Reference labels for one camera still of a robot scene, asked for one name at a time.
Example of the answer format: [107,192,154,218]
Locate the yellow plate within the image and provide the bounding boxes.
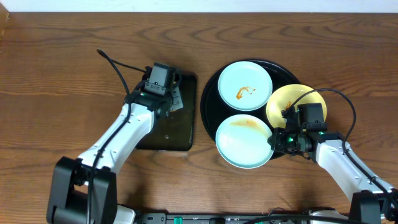
[266,84,327,128]

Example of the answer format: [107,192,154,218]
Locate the light blue plate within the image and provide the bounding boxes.
[215,114,274,169]
[218,61,273,111]

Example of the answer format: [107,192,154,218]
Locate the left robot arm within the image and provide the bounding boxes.
[46,63,182,223]

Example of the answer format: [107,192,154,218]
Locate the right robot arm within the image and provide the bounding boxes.
[268,103,397,223]

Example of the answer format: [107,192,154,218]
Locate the black rectangular water tray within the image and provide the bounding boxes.
[136,73,197,151]

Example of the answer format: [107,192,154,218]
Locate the round black serving tray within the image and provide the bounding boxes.
[200,58,304,161]

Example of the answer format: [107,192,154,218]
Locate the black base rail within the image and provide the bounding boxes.
[133,212,352,224]

